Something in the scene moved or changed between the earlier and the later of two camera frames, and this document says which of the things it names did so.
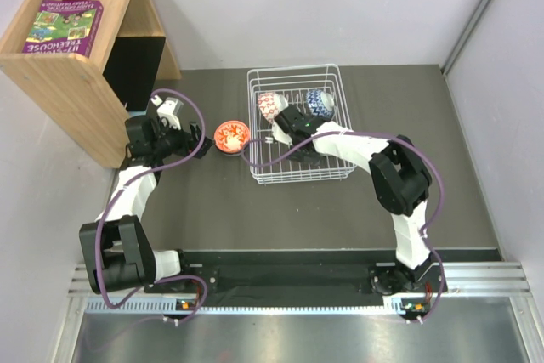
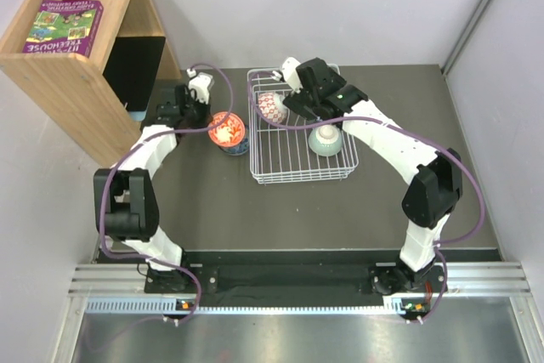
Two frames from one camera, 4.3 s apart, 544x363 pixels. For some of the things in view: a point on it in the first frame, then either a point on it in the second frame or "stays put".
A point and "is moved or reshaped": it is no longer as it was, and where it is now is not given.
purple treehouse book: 66,26 stays put
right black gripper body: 308,159 → 297,101
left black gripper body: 172,141 → 195,113
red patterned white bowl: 272,104 stays put
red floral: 231,137 is moved or reshaped
